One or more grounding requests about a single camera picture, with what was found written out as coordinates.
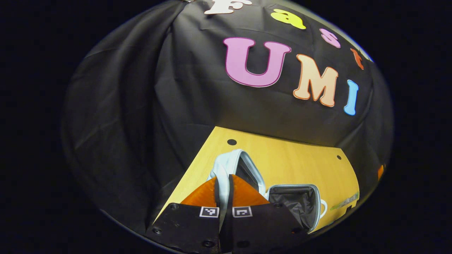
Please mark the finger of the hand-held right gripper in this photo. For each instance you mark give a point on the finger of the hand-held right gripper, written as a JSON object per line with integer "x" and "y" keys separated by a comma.
{"x": 380, "y": 173}

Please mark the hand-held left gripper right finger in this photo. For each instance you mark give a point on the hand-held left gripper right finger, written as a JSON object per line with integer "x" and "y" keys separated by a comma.
{"x": 261, "y": 225}

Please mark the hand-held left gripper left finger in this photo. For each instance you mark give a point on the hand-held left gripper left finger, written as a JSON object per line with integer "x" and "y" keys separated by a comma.
{"x": 183, "y": 225}

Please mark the large white green tube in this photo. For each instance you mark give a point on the large white green tube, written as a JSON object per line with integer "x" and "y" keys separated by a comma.
{"x": 344, "y": 203}

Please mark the light blue suitcase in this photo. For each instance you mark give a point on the light blue suitcase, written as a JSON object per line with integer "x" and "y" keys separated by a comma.
{"x": 226, "y": 162}

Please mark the black backdrop cloth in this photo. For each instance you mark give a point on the black backdrop cloth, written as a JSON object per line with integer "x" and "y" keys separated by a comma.
{"x": 141, "y": 106}

